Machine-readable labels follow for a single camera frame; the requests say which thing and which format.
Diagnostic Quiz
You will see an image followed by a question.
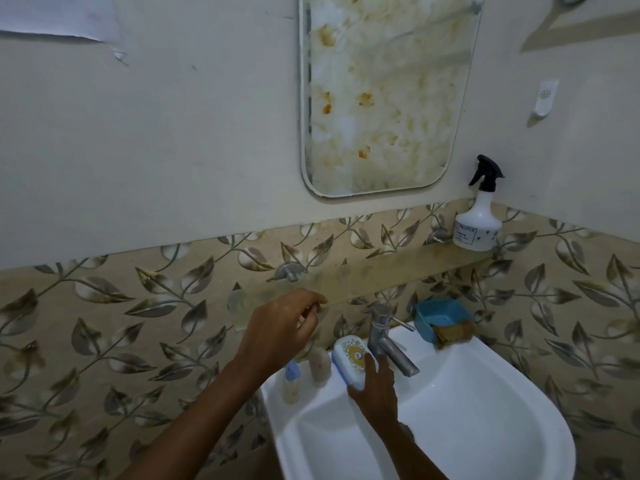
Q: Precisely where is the person's right forearm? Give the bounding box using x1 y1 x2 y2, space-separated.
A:
381 421 452 480

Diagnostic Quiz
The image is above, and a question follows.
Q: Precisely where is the person's left hand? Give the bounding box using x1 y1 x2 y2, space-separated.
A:
234 288 329 376

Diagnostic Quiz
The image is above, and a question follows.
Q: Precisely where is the small bottle blue cap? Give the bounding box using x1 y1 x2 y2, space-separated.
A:
282 359 303 406

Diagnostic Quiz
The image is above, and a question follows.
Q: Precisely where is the white paper sheet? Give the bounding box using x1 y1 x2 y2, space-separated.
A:
0 0 129 64

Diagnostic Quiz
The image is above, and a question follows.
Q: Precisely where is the glass wall shelf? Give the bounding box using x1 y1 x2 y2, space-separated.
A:
227 239 502 331

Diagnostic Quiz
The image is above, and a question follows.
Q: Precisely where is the chrome faucet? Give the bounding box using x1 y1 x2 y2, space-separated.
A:
367 302 420 378

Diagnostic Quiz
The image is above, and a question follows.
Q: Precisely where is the stained wall mirror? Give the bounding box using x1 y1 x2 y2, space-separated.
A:
298 0 486 199

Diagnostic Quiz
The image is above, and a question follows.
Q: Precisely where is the white ceramic sink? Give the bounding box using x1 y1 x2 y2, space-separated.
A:
259 322 576 480

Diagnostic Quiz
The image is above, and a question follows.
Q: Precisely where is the brown sponge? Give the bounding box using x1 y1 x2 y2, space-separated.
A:
432 319 477 349

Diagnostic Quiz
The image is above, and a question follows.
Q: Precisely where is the person's right hand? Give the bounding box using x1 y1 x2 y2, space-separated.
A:
347 353 402 438

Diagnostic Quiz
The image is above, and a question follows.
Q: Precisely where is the small beige bottle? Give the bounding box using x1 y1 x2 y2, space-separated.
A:
307 346 332 383

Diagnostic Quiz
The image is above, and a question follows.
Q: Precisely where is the blue plastic soap dish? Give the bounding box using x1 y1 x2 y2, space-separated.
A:
413 299 474 342

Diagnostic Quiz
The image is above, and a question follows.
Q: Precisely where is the white adhesive wall hook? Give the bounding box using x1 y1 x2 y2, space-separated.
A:
530 79 560 118

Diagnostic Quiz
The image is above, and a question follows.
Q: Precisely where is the person's left forearm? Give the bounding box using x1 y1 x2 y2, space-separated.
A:
118 356 262 480

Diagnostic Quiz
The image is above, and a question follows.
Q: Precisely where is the white spray bottle black trigger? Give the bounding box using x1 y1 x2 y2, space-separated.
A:
453 154 505 252

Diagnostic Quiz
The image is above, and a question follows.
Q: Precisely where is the white and blue soap box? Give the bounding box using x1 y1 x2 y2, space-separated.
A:
331 335 377 390

